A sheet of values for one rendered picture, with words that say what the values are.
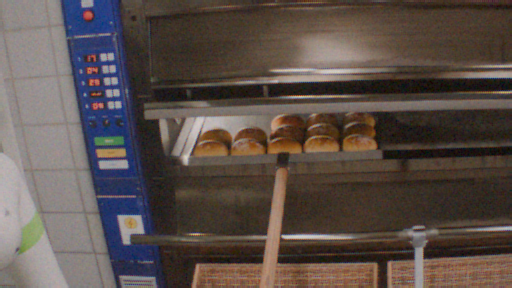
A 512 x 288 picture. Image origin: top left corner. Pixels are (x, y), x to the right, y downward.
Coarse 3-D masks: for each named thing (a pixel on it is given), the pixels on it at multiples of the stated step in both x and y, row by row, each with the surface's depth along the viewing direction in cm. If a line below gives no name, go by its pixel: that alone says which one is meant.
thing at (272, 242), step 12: (276, 180) 213; (276, 192) 206; (276, 204) 201; (276, 216) 196; (276, 228) 191; (276, 240) 187; (276, 252) 183; (264, 264) 178; (276, 264) 180; (264, 276) 174
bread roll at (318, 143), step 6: (312, 138) 227; (318, 138) 226; (324, 138) 226; (330, 138) 227; (306, 144) 228; (312, 144) 226; (318, 144) 226; (324, 144) 226; (330, 144) 226; (336, 144) 227; (306, 150) 228; (312, 150) 227; (318, 150) 226; (324, 150) 226; (330, 150) 226; (336, 150) 227
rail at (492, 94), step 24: (288, 96) 203; (312, 96) 202; (336, 96) 201; (360, 96) 200; (384, 96) 200; (408, 96) 199; (432, 96) 198; (456, 96) 197; (480, 96) 196; (504, 96) 195
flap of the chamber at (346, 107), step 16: (160, 96) 224; (176, 96) 222; (192, 96) 221; (208, 96) 219; (224, 96) 218; (240, 96) 216; (256, 96) 215; (144, 112) 209; (160, 112) 208; (176, 112) 208; (192, 112) 207; (208, 112) 207; (224, 112) 206; (240, 112) 205; (256, 112) 205; (272, 112) 204; (288, 112) 204; (304, 112) 203; (320, 112) 203; (336, 112) 202
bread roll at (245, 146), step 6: (246, 138) 230; (252, 138) 230; (234, 144) 230; (240, 144) 229; (246, 144) 228; (252, 144) 228; (258, 144) 229; (234, 150) 229; (240, 150) 229; (246, 150) 228; (252, 150) 228; (258, 150) 228; (264, 150) 230
